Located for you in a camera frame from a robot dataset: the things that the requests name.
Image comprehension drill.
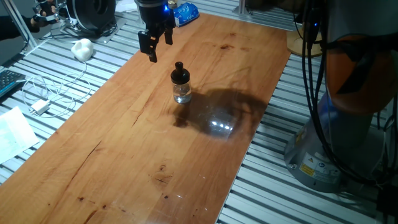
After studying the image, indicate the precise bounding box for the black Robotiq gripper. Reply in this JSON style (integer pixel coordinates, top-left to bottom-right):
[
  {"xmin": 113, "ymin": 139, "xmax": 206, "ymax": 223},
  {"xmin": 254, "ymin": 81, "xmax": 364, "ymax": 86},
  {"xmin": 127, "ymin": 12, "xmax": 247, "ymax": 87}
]
[{"xmin": 135, "ymin": 0, "xmax": 177, "ymax": 63}]

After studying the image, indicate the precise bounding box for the clear glass jar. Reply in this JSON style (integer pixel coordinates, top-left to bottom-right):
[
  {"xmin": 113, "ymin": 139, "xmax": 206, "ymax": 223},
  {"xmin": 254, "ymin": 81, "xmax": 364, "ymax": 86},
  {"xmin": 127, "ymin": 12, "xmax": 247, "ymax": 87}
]
[{"xmin": 171, "ymin": 81, "xmax": 193, "ymax": 105}]

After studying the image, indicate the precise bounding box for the silver teleoperation handle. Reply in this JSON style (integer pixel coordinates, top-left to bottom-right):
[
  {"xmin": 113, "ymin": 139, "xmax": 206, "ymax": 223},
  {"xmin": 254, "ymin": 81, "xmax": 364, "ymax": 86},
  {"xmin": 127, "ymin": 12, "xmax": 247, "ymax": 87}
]
[{"xmin": 32, "ymin": 1, "xmax": 79, "ymax": 28}]

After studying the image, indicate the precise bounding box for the dark sleeved operator forearm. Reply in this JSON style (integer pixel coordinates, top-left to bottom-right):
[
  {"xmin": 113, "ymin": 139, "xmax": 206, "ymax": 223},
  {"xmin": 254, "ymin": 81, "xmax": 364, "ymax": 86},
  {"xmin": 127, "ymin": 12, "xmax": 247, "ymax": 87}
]
[{"xmin": 0, "ymin": 15, "xmax": 41, "ymax": 42}]

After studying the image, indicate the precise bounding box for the operator hand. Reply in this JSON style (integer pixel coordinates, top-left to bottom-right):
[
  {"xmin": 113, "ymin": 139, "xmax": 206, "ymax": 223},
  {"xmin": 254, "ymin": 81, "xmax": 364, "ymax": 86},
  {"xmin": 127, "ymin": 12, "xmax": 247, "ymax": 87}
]
[{"xmin": 32, "ymin": 0, "xmax": 60, "ymax": 26}]

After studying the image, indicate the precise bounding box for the blue tissue packet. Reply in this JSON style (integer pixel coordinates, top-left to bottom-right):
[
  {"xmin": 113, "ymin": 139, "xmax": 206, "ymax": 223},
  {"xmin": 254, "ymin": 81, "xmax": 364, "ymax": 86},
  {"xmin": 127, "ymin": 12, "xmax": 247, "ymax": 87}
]
[{"xmin": 172, "ymin": 2, "xmax": 200, "ymax": 28}]

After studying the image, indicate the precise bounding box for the crumpled white paper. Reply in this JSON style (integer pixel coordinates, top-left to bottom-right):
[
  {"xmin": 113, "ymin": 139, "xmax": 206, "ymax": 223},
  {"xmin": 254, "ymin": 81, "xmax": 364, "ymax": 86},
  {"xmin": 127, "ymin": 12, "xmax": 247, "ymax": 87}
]
[{"xmin": 115, "ymin": 0, "xmax": 139, "ymax": 14}]

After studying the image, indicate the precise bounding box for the black round drum device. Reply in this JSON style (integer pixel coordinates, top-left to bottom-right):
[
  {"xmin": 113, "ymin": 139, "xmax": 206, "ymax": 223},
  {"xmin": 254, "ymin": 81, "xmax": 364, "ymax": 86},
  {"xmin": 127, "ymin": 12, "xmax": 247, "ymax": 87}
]
[{"xmin": 66, "ymin": 0, "xmax": 117, "ymax": 32}]

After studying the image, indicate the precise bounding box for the white lumpy plastic object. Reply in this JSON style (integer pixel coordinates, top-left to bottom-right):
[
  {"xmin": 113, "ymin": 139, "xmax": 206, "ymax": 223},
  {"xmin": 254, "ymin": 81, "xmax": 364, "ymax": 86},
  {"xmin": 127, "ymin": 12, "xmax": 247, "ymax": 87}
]
[{"xmin": 70, "ymin": 38, "xmax": 95, "ymax": 62}]

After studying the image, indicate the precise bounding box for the large wooden board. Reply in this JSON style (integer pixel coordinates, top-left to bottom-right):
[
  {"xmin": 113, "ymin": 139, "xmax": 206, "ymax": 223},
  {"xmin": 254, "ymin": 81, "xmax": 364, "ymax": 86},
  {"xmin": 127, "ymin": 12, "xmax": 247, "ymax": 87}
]
[{"xmin": 0, "ymin": 12, "xmax": 292, "ymax": 224}]

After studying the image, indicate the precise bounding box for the white charger adapter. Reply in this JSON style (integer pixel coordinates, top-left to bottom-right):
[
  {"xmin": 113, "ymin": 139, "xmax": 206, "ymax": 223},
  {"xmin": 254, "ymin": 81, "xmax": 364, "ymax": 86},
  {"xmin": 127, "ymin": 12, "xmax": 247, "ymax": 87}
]
[{"xmin": 29, "ymin": 99, "xmax": 51, "ymax": 116}]

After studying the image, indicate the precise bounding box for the black computer keyboard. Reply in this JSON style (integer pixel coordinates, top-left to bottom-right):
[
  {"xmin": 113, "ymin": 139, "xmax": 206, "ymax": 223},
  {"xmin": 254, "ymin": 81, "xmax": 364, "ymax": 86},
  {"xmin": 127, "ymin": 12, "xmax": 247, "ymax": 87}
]
[{"xmin": 0, "ymin": 68, "xmax": 27, "ymax": 98}]

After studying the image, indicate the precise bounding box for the white paper sheet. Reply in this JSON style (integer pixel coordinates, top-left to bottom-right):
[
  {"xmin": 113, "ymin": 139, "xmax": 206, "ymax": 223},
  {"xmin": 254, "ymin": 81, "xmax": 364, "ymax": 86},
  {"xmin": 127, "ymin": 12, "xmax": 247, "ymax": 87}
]
[{"xmin": 0, "ymin": 106, "xmax": 40, "ymax": 166}]

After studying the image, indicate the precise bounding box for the aluminium post with bracket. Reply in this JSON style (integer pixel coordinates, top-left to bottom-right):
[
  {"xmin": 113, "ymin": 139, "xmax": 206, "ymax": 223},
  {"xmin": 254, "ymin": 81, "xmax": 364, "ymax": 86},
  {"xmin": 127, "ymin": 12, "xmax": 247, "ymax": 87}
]
[{"xmin": 232, "ymin": 0, "xmax": 250, "ymax": 16}]

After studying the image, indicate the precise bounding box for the thin white charger cable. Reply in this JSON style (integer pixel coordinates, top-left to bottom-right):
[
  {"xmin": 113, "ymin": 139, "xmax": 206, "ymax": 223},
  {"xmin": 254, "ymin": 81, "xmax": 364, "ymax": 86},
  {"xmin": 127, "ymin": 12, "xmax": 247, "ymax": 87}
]
[{"xmin": 21, "ymin": 60, "xmax": 93, "ymax": 119}]

